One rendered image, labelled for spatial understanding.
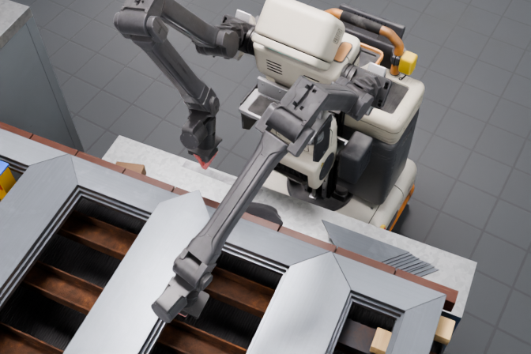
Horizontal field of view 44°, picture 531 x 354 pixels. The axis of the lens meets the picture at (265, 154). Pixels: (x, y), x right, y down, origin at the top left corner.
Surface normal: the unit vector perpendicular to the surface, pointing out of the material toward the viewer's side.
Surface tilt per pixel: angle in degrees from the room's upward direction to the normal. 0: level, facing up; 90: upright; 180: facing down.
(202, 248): 37
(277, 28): 42
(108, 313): 0
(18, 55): 90
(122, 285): 0
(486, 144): 0
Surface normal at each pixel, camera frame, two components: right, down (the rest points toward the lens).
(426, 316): -0.01, -0.61
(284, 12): -0.37, 0.01
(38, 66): 0.92, 0.31
